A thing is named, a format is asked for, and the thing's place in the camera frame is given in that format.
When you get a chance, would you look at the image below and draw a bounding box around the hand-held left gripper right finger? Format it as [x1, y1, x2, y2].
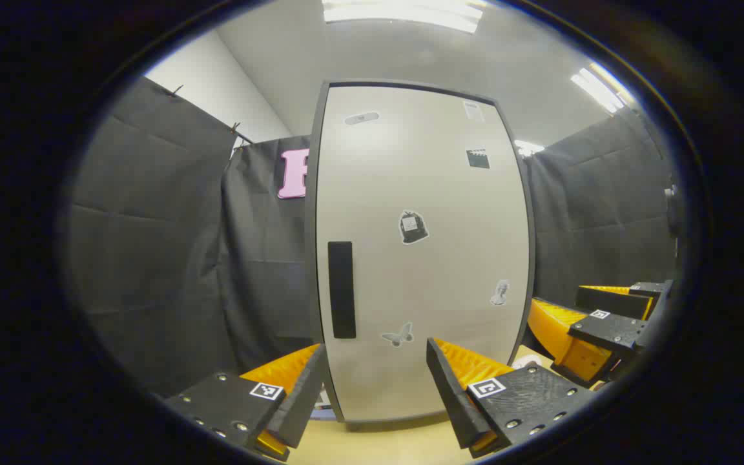
[426, 337, 599, 459]

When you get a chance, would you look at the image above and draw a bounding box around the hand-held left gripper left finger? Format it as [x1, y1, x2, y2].
[164, 344, 327, 462]

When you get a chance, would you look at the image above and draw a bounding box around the dark grey cabinet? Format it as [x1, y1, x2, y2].
[304, 79, 536, 425]

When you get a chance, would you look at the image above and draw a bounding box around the long ceiling light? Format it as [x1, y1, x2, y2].
[571, 61, 634, 114]

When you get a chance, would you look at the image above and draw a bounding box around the black backdrop cloth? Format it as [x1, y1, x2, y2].
[65, 76, 676, 398]

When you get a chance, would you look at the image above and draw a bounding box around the large ceiling light panel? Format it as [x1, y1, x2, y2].
[322, 0, 486, 33]

